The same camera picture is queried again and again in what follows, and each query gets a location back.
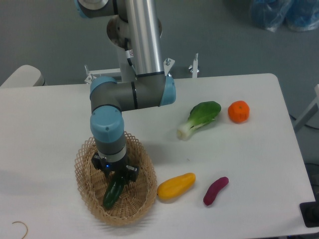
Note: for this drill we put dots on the yellow squash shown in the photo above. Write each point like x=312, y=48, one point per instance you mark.
x=176, y=186

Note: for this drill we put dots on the white furniture leg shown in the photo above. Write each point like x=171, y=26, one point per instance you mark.
x=308, y=113

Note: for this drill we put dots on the woven wicker basket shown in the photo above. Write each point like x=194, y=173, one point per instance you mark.
x=136, y=198

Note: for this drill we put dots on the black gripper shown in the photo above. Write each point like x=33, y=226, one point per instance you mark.
x=130, y=173

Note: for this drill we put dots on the blue plastic bag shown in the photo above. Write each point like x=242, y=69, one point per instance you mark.
x=298, y=15

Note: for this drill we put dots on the white metal base frame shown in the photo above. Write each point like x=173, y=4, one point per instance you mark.
x=116, y=72

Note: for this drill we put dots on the orange tangerine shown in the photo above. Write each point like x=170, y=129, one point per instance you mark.
x=239, y=111

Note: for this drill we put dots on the white chair armrest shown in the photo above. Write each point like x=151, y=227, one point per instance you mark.
x=24, y=76

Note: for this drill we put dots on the black device at table edge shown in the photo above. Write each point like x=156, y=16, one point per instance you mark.
x=310, y=214

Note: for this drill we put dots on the dark green cucumber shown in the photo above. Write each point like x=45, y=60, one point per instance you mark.
x=114, y=190

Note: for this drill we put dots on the purple sweet potato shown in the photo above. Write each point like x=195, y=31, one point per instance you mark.
x=214, y=189

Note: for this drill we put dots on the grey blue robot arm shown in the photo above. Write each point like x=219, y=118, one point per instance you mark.
x=109, y=98

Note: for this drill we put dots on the green bok choy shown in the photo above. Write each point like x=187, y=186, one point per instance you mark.
x=202, y=114

